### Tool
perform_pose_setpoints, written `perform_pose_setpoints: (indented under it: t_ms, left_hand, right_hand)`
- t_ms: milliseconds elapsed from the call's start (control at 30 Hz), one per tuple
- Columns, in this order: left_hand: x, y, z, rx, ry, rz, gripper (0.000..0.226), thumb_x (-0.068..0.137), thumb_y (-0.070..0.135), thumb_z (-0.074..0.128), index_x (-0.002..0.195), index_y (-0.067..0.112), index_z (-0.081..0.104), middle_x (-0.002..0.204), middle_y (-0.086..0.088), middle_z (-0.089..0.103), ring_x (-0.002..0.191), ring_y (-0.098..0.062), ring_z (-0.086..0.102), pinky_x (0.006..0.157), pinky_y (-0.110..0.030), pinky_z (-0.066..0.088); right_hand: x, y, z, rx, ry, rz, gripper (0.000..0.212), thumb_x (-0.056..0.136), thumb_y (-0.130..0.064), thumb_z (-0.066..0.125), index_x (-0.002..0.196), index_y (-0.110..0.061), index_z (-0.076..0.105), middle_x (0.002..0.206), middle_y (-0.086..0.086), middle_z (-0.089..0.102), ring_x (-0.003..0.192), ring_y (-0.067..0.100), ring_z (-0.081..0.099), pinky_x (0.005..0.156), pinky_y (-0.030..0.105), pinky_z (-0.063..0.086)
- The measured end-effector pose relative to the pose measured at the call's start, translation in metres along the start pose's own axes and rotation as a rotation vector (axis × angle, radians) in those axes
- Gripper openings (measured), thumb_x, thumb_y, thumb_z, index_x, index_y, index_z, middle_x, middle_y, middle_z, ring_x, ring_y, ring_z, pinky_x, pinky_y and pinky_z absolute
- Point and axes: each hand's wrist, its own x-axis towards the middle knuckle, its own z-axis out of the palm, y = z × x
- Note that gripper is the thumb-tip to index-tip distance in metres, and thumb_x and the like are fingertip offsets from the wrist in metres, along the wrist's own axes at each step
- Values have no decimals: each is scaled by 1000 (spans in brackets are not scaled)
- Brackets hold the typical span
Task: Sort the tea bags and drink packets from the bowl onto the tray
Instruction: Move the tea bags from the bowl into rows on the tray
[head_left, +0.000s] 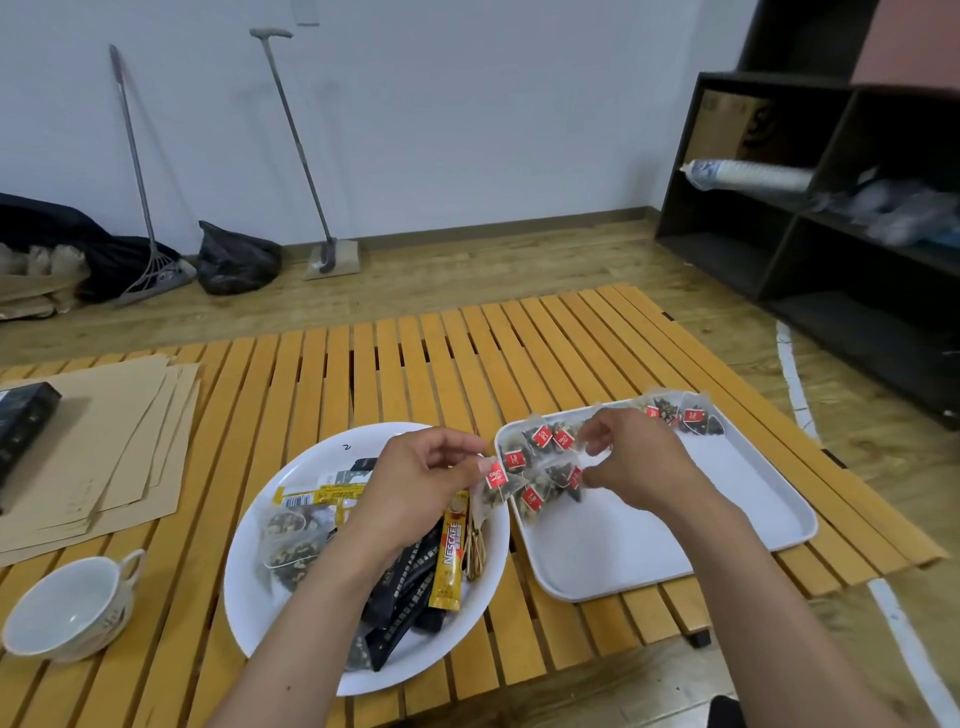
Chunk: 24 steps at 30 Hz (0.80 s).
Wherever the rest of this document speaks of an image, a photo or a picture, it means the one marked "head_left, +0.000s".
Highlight person's right hand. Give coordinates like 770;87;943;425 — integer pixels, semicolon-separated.
575;408;725;530

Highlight person's left hand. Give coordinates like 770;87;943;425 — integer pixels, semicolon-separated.
352;427;489;564

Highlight white plastic tray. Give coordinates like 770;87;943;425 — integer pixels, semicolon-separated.
493;389;819;605

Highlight red tag tea bag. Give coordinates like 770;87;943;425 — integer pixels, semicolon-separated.
470;455;528;530

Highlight yellow sachet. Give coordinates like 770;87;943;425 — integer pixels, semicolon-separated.
271;483;369;510

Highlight bunch of tan rubber bands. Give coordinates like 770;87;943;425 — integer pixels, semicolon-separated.
461;494;490;584

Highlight pile of black coffee sticks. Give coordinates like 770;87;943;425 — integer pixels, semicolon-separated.
359;523;445;674

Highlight row of tea bags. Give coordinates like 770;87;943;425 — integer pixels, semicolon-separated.
498;388;727;520

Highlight person's right forearm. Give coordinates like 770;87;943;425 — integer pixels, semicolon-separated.
671;494;909;728

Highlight person's left forearm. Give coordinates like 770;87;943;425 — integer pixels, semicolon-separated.
206;524;406;728

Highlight person's black trousers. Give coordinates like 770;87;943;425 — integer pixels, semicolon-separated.
707;693;751;728

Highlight white floor tape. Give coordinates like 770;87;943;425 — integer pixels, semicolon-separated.
776;320;960;728

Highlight white round bowl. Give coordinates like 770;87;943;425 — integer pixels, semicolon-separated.
223;421;513;699

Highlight black shelf unit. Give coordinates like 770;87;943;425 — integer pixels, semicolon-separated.
654;0;960;430

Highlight small black garbage bag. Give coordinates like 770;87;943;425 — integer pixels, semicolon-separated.
196;219;284;296

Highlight sleeve of white paper cups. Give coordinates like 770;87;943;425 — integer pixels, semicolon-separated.
680;157;817;195

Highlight stack of brown envelopes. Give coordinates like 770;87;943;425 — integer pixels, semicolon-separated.
0;354;202;569

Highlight brown cardboard box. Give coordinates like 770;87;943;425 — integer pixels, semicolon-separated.
682;89;774;166

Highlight large black bag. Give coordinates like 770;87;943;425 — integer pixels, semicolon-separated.
0;192;185;305

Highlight white teacup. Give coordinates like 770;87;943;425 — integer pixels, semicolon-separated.
2;548;148;665

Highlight black cardboard box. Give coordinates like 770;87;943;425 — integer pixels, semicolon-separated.
0;380;63;493

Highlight pink storage bin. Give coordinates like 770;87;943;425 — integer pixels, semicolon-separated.
851;0;960;90

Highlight long-handled beige dustpan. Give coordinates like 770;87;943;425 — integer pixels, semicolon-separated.
248;27;361;283

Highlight grey long-handled broom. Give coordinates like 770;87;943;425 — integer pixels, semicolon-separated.
107;43;198;309

